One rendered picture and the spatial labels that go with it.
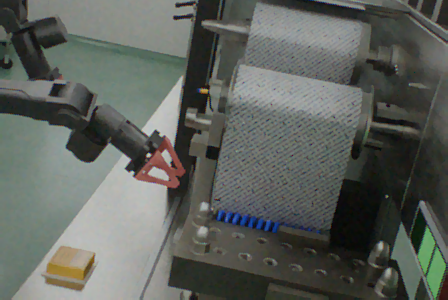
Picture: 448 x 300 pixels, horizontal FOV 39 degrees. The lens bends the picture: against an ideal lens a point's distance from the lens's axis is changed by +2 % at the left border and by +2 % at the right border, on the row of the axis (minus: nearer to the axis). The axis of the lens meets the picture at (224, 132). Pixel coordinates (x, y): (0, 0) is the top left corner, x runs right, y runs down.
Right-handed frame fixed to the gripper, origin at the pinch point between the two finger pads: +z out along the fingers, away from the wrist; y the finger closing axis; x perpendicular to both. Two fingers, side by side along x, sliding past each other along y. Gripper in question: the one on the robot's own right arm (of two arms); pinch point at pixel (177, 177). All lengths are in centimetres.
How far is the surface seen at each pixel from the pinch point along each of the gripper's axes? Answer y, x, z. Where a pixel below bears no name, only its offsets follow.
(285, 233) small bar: 5.9, 7.5, 21.5
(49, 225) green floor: -156, -134, -14
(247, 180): -0.2, 8.6, 10.7
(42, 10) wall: -552, -197, -168
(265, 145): -0.3, 16.4, 8.7
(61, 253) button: 9.8, -22.4, -8.0
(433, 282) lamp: 35, 27, 31
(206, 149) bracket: -7.4, 5.5, 1.6
